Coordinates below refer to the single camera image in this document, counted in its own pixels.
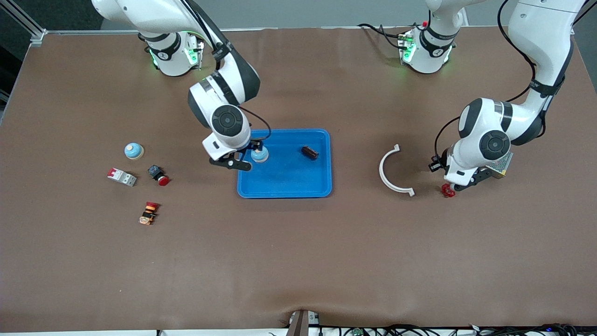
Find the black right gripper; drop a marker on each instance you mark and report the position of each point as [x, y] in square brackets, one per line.
[255, 145]

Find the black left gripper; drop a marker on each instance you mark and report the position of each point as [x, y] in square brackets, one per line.
[439, 164]

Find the blue bell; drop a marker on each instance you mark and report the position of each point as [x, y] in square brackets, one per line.
[260, 158]
[134, 151]

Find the long dark electrolytic capacitor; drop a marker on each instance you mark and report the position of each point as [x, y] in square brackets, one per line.
[309, 152]

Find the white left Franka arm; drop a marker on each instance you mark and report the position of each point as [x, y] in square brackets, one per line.
[541, 28]

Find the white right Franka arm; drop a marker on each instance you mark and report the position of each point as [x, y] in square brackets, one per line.
[219, 100]

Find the blue plastic tray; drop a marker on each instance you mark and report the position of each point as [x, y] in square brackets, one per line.
[289, 179]

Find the metal mesh power supply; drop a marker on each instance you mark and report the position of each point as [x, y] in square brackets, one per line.
[506, 163]

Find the red orange emergency stop button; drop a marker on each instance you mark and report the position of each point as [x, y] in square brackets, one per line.
[149, 213]

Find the red white circuit breaker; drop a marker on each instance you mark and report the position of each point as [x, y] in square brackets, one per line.
[122, 177]

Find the white curved bracket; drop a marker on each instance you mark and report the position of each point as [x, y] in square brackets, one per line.
[381, 170]

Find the red push button switch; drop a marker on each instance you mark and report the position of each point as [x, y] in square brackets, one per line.
[162, 180]

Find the metal clamp bracket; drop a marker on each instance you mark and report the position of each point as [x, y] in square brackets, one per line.
[301, 324]

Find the aluminium frame profile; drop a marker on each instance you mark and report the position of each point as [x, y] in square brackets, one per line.
[37, 36]

